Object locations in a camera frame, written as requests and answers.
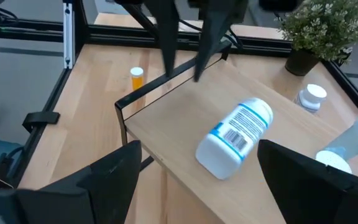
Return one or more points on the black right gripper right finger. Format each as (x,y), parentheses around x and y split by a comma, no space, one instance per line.
(315,196)

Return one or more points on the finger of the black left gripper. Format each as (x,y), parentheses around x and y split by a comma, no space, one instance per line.
(168,37)
(213,37)

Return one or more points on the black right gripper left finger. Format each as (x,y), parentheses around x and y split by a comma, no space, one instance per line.
(104,186)

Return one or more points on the small teal bottle white cap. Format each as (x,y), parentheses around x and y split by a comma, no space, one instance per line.
(331,158)
(353,138)

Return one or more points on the small orange bottle white cap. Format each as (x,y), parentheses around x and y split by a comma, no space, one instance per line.
(137,81)

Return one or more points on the white medicine bottle blue band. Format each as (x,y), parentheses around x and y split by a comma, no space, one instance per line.
(314,93)

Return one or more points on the large white medicine bottle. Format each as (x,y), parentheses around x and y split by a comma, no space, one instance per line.
(228,146)

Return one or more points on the green potted plant dark pot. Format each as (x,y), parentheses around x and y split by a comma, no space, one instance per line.
(322,25)

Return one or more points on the silver aluminium extrusion bar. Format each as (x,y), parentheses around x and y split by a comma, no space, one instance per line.
(68,34)

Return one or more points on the black aluminium table frame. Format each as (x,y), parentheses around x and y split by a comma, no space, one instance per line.
(113,35)

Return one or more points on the wooden shelf black metal frame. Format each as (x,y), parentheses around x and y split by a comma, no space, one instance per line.
(182,124)

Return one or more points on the black frame bracket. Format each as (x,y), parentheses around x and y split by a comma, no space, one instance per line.
(40,119)

